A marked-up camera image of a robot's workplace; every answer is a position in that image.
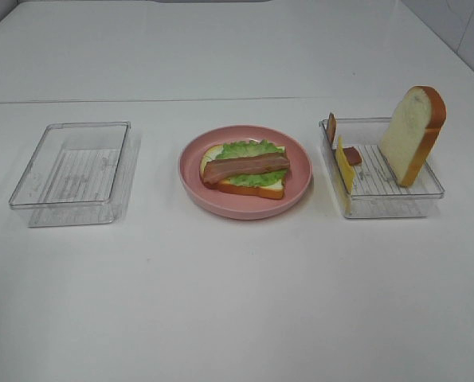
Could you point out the long bacon strip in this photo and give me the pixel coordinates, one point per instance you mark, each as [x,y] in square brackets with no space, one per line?
[250,171]

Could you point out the bread slice from tray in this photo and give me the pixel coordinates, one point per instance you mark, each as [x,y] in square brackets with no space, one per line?
[274,192]

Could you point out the green lettuce leaf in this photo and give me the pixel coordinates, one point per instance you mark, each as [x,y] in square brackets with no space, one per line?
[243,149]

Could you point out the pink round plate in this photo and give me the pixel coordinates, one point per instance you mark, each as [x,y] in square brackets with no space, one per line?
[238,206]

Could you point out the yellow cheese slice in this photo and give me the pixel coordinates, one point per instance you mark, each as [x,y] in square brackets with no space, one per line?
[347,173]

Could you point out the upright bacon strip right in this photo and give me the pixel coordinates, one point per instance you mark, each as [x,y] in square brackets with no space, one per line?
[331,128]

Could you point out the small bacon piece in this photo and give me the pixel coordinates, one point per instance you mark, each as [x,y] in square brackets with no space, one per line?
[352,155]

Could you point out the right clear plastic tray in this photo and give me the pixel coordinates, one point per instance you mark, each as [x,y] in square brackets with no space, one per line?
[375,193]

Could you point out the clear plastic tray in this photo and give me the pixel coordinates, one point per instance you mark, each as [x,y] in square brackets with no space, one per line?
[375,193]
[79,174]

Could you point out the left clear plastic tray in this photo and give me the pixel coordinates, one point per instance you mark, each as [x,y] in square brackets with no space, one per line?
[79,174]

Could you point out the upright bread slice right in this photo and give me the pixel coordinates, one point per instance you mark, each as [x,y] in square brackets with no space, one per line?
[412,132]

